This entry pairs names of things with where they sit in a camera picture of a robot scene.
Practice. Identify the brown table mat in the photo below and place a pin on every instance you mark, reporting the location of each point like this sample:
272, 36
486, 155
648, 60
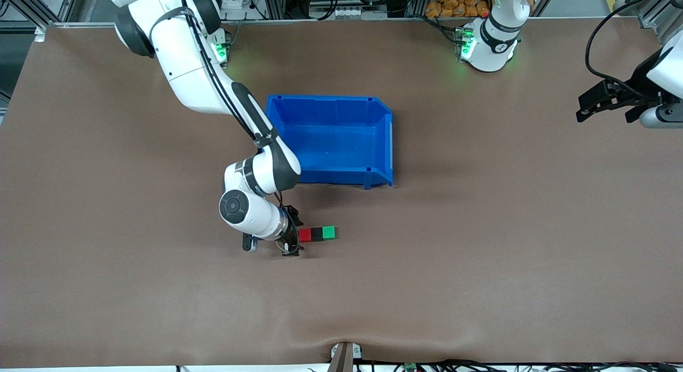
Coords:
160, 286

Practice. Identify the aluminium frame post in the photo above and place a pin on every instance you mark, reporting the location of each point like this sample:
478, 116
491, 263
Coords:
276, 4
417, 1

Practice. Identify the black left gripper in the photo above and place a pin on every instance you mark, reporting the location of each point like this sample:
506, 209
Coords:
631, 93

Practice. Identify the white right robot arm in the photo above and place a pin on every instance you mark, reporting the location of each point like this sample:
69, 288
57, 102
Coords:
181, 52

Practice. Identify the metal table clamp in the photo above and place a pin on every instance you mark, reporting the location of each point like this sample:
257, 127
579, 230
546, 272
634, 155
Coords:
344, 358

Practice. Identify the blue plastic storage bin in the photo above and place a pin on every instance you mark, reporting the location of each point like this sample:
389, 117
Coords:
336, 148

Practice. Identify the white terminal block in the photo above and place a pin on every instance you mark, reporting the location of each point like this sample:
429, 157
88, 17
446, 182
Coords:
347, 12

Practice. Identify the aluminium frame rail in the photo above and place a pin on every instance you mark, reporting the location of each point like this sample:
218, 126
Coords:
653, 14

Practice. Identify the black cube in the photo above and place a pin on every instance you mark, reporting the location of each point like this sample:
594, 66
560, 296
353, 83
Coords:
317, 234

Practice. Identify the green cube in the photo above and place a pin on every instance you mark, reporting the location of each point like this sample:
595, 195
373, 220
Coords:
329, 232

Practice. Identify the white power strip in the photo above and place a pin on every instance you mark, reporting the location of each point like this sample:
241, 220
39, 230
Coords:
237, 10

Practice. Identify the orange packaged goods pile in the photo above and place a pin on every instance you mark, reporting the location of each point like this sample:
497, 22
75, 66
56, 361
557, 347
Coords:
453, 4

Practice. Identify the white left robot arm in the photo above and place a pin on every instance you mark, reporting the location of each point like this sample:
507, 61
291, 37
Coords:
493, 41

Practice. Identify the red cube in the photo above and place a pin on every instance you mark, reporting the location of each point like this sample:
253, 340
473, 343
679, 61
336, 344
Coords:
305, 235

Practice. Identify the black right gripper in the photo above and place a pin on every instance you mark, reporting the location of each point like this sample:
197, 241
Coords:
291, 229

